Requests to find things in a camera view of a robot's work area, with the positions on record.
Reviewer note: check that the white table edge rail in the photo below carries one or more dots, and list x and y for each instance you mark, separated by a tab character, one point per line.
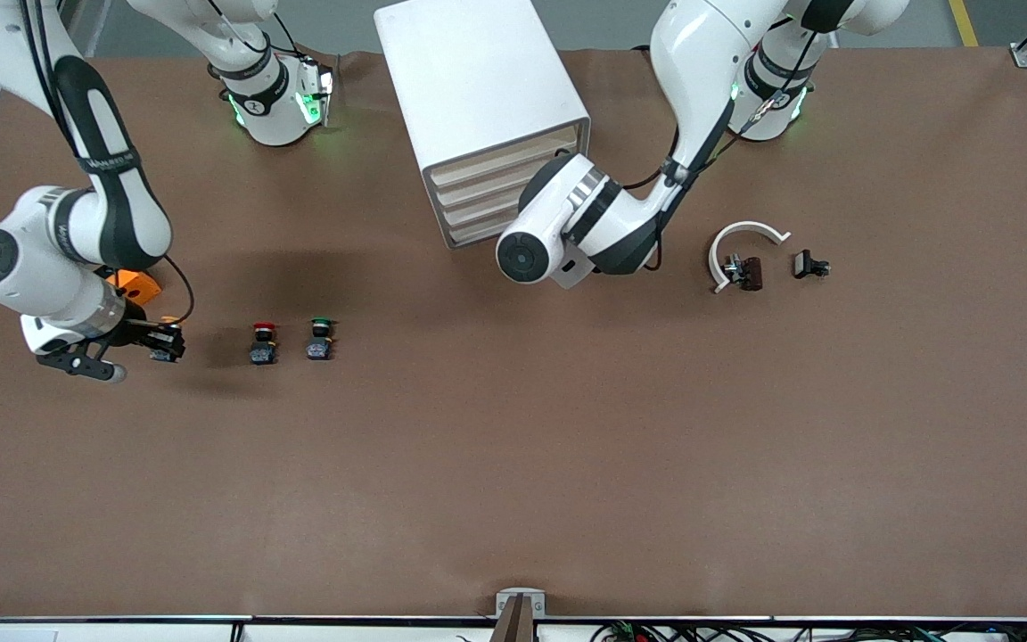
121	629

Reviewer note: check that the black square push switch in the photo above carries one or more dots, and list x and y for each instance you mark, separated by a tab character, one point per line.
806	265

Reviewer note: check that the green mushroom push button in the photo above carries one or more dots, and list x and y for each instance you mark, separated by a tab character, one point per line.
319	346

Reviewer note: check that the brown table cover mat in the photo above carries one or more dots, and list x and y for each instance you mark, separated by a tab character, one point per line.
513	446

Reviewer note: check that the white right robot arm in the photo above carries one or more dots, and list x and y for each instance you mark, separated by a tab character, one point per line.
112	205

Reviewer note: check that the yellow mushroom push button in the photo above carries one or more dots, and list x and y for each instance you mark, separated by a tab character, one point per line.
169	349

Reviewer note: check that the orange box with hole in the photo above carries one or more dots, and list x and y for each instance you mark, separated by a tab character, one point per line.
141	285

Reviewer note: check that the brown camera post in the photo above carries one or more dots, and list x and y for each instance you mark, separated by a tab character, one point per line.
515	624

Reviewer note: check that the red mushroom push button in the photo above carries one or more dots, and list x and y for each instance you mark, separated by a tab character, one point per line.
263	349

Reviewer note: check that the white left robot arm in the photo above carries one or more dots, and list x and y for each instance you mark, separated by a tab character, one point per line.
567	214

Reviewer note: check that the brown cylindrical part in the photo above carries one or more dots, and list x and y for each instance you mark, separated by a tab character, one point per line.
751	274

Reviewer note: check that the chrome valve fitting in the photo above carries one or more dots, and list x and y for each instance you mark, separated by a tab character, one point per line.
732	269

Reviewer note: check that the grey metal bracket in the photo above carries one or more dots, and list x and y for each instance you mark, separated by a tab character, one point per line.
521	594

